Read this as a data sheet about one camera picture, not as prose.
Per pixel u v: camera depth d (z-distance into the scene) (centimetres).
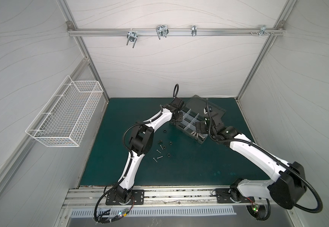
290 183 40
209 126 61
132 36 79
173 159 87
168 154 88
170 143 93
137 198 73
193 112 109
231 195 64
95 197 75
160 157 88
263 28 76
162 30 77
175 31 79
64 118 69
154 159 86
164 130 100
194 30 78
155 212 70
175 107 79
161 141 94
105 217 69
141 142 58
